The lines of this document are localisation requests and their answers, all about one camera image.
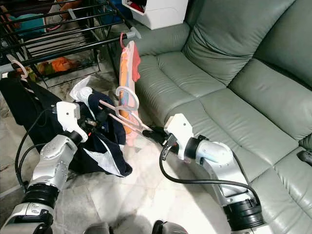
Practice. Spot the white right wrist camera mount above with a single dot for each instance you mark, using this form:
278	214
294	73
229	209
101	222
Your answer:
178	129

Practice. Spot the orange cloth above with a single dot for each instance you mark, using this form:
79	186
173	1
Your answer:
63	64

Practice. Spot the black metal drying rack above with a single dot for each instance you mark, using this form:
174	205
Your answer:
78	48

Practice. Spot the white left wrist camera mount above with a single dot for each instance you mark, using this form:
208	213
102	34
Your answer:
69	114

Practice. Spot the grey robot leg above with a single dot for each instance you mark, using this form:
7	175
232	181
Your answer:
170	228
102	229

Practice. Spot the grey robot right leg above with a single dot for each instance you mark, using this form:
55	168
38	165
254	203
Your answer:
170	228

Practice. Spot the black t-shirt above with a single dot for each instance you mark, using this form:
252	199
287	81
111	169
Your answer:
24	112

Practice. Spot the teal cloth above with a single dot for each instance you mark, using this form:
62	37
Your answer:
29	23

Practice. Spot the white storage box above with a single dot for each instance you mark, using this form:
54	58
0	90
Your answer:
161	14

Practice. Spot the pink cartoon print garment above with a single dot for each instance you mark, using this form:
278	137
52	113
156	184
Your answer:
126	83

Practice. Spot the grey robot left leg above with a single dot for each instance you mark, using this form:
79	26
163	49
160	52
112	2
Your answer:
102	229

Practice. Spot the small black remote control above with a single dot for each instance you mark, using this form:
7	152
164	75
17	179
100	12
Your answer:
304	156

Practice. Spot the navy garment with white lining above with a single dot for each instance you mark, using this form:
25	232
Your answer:
112	161

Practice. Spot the red plastic hanger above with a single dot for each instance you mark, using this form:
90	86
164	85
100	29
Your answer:
122	41

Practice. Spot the grey green leather sofa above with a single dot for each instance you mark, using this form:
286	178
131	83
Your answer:
248	58

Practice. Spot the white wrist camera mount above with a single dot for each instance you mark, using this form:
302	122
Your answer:
178	129
69	114

